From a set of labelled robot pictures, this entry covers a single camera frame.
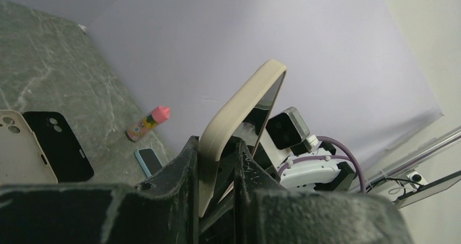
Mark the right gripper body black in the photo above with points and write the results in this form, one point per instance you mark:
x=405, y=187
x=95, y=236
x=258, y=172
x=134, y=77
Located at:
x=248, y=178

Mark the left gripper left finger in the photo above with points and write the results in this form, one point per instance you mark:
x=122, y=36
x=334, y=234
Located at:
x=160, y=209

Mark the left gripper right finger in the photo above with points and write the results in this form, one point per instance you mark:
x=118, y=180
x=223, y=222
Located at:
x=266, y=212

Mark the phone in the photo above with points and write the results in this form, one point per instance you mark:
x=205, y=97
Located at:
x=267, y=80
x=148, y=161

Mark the black phone case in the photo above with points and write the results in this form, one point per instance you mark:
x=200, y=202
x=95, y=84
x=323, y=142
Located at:
x=60, y=145

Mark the beige phone case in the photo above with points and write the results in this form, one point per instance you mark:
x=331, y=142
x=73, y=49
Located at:
x=22, y=158

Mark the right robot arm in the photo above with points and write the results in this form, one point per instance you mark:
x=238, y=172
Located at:
x=321, y=170

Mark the phone in blue case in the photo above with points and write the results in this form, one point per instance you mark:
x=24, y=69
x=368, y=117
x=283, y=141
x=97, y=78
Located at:
x=148, y=161

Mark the pink capped small bottle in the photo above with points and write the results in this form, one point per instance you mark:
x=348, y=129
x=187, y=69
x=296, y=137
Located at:
x=154, y=118

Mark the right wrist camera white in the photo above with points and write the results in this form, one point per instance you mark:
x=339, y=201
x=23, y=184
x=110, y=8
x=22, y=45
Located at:
x=284, y=135

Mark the aluminium frame rail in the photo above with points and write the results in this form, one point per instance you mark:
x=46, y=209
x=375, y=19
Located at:
x=404, y=184

